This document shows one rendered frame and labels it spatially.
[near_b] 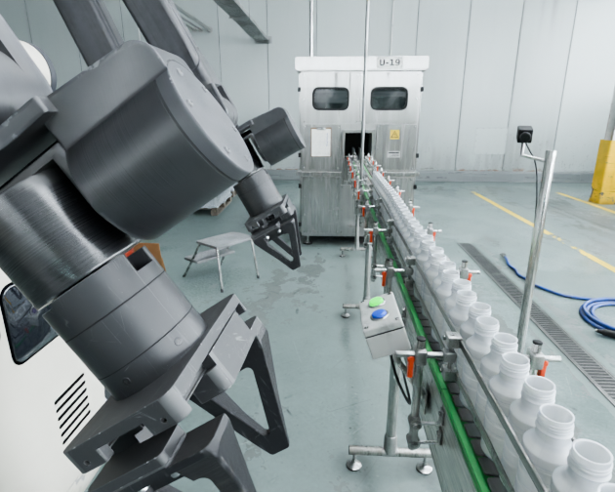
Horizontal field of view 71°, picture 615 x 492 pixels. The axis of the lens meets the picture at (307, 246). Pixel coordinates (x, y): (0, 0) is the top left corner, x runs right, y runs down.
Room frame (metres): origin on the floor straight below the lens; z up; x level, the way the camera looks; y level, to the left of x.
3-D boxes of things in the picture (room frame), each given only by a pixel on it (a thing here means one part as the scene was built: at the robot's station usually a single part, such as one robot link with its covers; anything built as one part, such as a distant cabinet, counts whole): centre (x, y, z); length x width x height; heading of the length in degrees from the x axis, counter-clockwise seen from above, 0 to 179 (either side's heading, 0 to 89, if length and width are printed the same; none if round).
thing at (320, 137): (4.94, -0.15, 1.22); 0.23 x 0.03 x 0.32; 87
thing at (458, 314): (0.78, -0.31, 1.08); 0.06 x 0.06 x 0.17
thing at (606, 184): (7.65, -5.34, 0.55); 0.40 x 0.40 x 1.10; 87
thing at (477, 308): (0.72, -0.32, 1.08); 0.06 x 0.06 x 0.17
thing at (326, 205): (5.68, -0.62, 1.05); 1.60 x 1.40 x 2.10; 177
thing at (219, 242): (3.88, 0.84, 0.21); 0.61 x 0.47 x 0.41; 50
